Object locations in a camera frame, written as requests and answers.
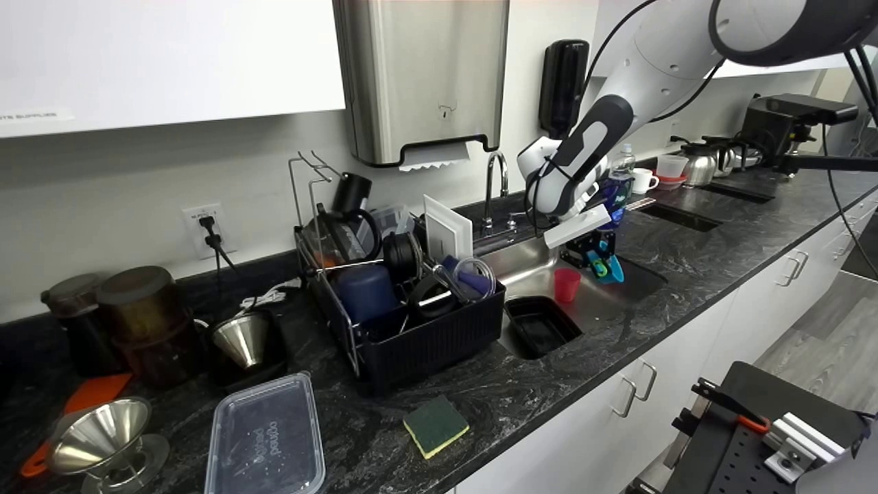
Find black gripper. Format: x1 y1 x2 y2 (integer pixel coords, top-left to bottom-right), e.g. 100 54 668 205
557 223 635 278

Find stainless steel sink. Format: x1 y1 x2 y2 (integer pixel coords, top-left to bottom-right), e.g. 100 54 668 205
476 213 673 364

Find blue drink can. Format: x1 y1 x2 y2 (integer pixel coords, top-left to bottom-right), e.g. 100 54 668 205
606 168 638 211

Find white mug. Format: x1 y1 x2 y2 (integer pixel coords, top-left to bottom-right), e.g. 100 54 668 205
629 164 662 198

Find black plastic food container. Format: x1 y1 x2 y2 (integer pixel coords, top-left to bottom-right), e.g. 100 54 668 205
503 293 584 362

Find black counter mat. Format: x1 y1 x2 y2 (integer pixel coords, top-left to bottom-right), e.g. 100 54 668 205
699 171 783 205
638 201 724 234

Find white cup red band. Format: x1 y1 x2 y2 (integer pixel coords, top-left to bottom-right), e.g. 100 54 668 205
653 150 693 193

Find chrome gooseneck faucet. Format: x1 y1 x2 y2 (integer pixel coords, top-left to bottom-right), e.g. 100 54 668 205
481 150 513 234

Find clear round lid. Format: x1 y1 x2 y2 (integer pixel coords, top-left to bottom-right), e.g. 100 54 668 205
452 255 499 305

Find white base cabinet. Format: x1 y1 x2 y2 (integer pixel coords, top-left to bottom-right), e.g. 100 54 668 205
447 182 878 494

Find small steel kettle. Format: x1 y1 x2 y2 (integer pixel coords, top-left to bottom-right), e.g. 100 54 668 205
684 148 728 189

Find dark blue mug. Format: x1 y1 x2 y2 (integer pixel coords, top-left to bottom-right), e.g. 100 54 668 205
436 253 472 279

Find white square plate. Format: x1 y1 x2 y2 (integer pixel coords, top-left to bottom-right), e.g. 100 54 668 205
419 193 478 267

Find black soap dispenser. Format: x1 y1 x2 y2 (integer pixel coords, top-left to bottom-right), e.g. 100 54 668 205
535 35 592 143

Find white paper towel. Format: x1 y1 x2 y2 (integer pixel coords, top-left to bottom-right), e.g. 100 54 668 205
395 137 489 175

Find black dish rack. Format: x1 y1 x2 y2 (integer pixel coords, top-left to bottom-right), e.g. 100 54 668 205
295 223 509 397

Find black round ribbed lid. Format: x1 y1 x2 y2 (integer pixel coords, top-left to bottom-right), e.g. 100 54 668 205
380 231 429 279

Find black pliers orange grip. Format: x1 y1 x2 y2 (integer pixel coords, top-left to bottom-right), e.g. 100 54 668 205
688 375 775 440

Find large dark blue cup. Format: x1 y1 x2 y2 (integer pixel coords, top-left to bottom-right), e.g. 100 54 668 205
333 264 403 330

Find green yellow sponge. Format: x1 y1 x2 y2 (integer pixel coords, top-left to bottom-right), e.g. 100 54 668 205
400 392 476 465

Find steel paper towel dispenser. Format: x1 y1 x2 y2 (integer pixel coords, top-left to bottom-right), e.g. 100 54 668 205
329 0 513 171

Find black tumbler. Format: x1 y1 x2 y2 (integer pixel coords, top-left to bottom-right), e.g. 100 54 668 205
328 171 376 223

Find glass pitcher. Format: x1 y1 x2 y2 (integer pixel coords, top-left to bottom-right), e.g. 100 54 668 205
304 205 384 267

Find black equipment stand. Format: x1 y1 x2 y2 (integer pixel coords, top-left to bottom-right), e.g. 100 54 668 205
668 360 874 494

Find steel cone dripper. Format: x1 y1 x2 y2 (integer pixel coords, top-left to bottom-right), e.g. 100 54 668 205
208 308 274 373

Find brown glass jar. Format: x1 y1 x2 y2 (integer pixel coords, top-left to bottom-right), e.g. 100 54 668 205
97 264 190 388

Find orange spatula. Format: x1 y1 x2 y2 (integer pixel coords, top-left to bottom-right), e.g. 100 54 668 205
18 371 138 482

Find dark grey lidded jar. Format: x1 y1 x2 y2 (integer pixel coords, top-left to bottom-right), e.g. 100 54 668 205
38 270 126 379

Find steel funnel on stand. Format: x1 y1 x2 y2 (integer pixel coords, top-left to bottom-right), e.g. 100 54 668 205
46 392 174 494

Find silver cabinet handle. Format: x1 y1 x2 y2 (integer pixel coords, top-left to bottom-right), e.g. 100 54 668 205
780 253 813 292
631 360 662 404
609 373 642 419

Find black camera on stand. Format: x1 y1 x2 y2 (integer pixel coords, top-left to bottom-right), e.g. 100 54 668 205
735 91 878 175

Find silver metal bracket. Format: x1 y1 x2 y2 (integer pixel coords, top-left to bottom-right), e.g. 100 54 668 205
760 410 852 487

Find wire rack frame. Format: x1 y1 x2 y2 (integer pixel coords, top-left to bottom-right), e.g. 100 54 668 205
285 148 347 253

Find black plug and cord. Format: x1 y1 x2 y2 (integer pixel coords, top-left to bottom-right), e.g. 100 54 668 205
197 211 241 278

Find white wall outlet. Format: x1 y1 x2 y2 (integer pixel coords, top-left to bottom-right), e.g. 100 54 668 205
178 201 226 260

